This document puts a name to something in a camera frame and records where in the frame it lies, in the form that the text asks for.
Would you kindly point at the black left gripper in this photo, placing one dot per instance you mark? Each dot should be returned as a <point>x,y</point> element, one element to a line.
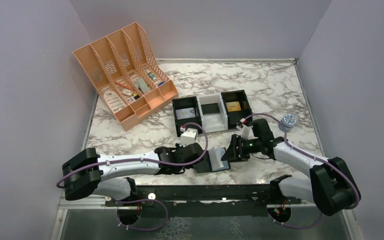
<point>178,146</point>

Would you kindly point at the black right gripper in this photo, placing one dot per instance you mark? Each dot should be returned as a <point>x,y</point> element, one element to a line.
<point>234,153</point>

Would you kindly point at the black leather card holder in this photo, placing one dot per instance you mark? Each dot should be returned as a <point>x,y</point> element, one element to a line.
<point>212,161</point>

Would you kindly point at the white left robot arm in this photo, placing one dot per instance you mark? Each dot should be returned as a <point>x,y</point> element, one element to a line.
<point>89,173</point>

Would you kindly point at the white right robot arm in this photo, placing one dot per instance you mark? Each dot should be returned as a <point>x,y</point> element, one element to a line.
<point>328,183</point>

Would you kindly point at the white middle card bin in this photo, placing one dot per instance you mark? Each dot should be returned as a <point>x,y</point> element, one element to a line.
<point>213,122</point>

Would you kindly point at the black right card bin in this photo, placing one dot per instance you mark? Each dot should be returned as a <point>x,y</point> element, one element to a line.
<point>234,117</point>

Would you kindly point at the black card bin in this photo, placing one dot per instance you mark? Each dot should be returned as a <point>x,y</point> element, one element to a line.
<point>234,117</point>
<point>185,102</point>

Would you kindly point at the gold credit card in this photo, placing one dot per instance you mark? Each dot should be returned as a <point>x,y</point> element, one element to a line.
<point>233,106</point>

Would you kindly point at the black left card bin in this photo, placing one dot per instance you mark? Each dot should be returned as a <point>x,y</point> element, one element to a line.
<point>185,102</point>

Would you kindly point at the black credit card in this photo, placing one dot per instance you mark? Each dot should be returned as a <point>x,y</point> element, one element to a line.
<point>210,108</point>

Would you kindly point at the silver credit card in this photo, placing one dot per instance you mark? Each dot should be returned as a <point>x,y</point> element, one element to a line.
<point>185,113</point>

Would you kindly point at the white patterned card stack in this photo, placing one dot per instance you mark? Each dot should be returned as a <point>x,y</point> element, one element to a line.
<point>113,100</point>

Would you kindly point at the small blue white jar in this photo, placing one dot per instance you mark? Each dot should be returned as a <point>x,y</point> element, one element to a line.
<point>287,122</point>

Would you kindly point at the grey flat eraser block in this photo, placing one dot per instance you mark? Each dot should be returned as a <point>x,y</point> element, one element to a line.
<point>143,85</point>

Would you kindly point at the green white battery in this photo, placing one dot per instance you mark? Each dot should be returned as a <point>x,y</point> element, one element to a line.
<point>152,76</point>

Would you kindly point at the red pen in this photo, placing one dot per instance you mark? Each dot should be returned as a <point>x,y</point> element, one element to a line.
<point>124,86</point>

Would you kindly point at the peach plastic file organizer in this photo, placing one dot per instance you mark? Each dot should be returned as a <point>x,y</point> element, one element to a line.
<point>123,56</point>

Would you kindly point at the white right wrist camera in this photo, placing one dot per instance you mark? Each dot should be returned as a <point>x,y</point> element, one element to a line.
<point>245,128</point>

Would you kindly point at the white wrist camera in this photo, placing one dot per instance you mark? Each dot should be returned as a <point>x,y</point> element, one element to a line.
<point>188,136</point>
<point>245,128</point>

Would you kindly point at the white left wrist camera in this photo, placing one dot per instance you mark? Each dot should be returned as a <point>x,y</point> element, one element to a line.
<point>188,136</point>

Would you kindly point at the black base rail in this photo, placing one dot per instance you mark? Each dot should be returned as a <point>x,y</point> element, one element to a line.
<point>205,201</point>

